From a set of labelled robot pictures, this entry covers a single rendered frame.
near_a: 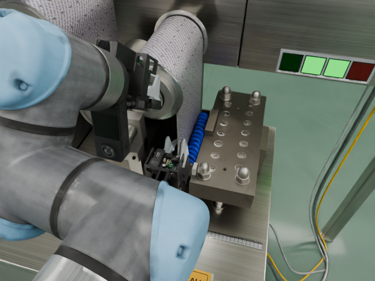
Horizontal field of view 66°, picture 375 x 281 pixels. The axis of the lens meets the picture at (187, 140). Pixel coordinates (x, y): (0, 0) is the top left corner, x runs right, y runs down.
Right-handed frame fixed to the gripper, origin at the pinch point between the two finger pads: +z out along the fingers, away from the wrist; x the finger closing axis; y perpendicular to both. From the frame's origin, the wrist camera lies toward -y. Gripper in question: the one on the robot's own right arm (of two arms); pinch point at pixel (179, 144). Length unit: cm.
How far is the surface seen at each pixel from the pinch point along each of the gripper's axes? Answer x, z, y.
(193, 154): -2.8, 2.6, -5.9
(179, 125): -0.2, -0.9, 7.4
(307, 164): -65, 103, -109
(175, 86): 0.1, -1.7, 18.6
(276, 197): -44, 69, -109
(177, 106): -0.1, -1.7, 13.5
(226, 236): -15.5, -11.3, -19.1
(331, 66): -34.4, 29.7, 9.9
